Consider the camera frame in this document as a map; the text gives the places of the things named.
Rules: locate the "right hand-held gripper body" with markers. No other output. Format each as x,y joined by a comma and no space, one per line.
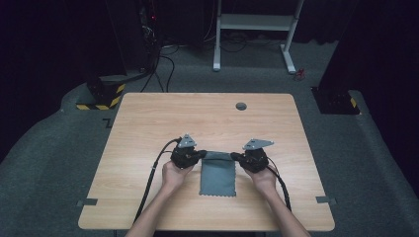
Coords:
255,161

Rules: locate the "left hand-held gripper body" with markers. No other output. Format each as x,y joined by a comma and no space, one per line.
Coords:
184,158

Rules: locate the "grey cloth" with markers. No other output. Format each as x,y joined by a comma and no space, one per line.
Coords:
217,176

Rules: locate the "person's right hand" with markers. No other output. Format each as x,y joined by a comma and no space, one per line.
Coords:
263,182

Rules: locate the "person's left hand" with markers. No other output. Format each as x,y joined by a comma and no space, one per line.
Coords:
173,179

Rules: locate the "grey tape strip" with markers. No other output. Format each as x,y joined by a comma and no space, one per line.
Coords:
87,201
326,199

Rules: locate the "small red object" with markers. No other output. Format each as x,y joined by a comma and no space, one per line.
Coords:
299,74

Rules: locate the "black yellow striped stand base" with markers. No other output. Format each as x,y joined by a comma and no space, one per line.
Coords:
103,98

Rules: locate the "dark equipment rack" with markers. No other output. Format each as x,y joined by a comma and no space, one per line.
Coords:
148,23

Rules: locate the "white metal stand frame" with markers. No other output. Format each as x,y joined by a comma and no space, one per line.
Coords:
253,22

